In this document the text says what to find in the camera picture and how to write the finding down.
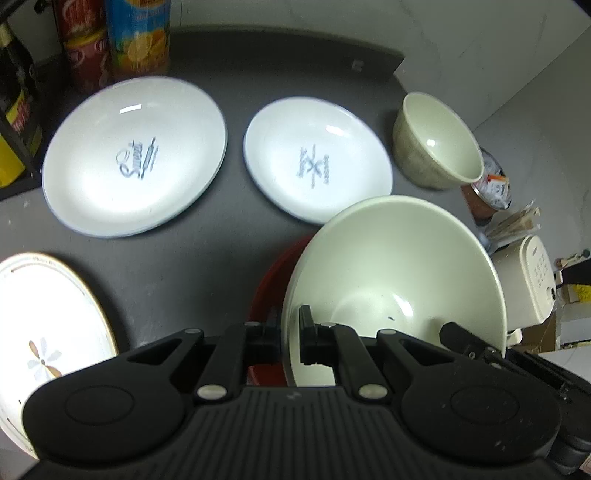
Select brown trash bin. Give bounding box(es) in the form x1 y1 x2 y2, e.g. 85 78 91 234
461 148 512 226

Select cream bowl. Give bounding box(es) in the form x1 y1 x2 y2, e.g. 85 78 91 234
393 92 484 190
281 195 507 387

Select small white Bakery plate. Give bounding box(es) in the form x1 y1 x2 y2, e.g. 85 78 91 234
243 97 394 225

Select flat white gold-rimmed plate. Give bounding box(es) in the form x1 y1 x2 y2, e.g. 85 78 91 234
1 253 118 458

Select large white Sweet plate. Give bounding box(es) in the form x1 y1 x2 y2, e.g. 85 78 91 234
42 77 228 238

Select red and black bowl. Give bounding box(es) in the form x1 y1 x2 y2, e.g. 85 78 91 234
249 236 312 387

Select orange juice bottle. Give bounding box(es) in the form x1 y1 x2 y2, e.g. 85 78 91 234
104 0 171 81

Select black metal spice rack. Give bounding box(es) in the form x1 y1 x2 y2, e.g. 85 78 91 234
1 1 43 200

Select red drink can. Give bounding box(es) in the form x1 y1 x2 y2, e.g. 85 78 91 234
52 0 112 94

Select white electric kettle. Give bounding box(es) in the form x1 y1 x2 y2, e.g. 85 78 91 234
491 235 556 346

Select dark soy sauce jug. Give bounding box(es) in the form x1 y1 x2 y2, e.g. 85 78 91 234
1 22 43 159

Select cardboard boxes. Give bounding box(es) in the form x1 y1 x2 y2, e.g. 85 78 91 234
508 272 590 354

